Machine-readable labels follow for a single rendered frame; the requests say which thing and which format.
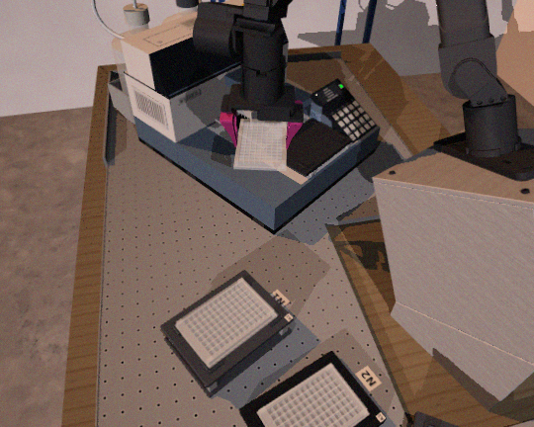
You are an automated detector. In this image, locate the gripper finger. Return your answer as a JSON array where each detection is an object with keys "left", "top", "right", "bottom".
[
  {"left": 286, "top": 100, "right": 303, "bottom": 149},
  {"left": 220, "top": 110, "right": 238, "bottom": 147}
]

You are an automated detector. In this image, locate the white well plate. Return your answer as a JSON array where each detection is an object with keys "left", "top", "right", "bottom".
[
  {"left": 233, "top": 119, "right": 287, "bottom": 171},
  {"left": 175, "top": 278, "right": 278, "bottom": 369},
  {"left": 257, "top": 363, "right": 370, "bottom": 427}
]

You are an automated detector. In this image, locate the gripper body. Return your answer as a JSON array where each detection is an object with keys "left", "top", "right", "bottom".
[{"left": 221, "top": 62, "right": 304, "bottom": 123}]

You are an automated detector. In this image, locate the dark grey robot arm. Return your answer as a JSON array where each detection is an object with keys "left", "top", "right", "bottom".
[{"left": 193, "top": 0, "right": 534, "bottom": 181}]

